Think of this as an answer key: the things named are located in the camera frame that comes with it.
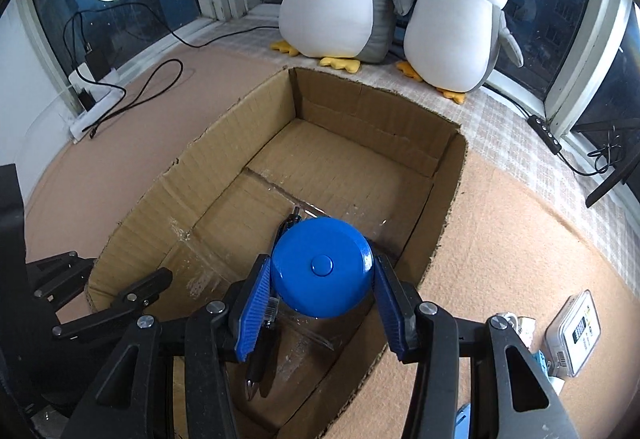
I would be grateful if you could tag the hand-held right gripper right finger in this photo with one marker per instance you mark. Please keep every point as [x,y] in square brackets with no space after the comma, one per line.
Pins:
[392,319]

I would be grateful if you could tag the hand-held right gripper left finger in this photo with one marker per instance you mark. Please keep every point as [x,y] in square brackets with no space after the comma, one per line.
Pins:
[250,319]

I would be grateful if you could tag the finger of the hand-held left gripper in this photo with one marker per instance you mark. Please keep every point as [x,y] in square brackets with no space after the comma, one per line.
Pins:
[125,304]
[60,271]

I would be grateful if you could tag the blue round lid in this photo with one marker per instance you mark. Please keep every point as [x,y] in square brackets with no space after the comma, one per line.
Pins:
[300,279]

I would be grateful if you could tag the white printed tube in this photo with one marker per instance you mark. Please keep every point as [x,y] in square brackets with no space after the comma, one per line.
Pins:
[526,331]

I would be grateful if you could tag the cardboard box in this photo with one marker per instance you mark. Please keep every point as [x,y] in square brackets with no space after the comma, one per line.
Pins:
[350,159]

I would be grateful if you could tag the white wall charger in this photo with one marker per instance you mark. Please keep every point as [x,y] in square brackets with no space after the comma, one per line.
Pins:
[556,386]

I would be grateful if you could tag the black pen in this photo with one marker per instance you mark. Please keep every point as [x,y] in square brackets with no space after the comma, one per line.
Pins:
[257,369]

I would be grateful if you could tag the blue plastic tool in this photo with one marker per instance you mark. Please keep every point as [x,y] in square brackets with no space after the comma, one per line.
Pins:
[462,421]

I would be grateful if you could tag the white power strip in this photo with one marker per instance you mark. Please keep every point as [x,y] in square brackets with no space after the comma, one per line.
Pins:
[100,114]

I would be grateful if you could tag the black plug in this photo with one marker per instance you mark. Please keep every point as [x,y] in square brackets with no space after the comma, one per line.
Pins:
[87,97]

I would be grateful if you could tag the white labelled box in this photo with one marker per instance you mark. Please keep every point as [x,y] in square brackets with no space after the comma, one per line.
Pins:
[570,344]

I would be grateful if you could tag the black charger block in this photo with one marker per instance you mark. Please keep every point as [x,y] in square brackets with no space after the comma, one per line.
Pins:
[97,66]

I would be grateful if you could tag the brown mat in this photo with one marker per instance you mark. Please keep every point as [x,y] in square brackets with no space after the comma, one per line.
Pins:
[200,84]

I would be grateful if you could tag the black tripod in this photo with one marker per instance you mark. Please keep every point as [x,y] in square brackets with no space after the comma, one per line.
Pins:
[607,184]

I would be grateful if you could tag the small penguin plush toy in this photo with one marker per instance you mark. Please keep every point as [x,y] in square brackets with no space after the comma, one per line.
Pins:
[450,34]

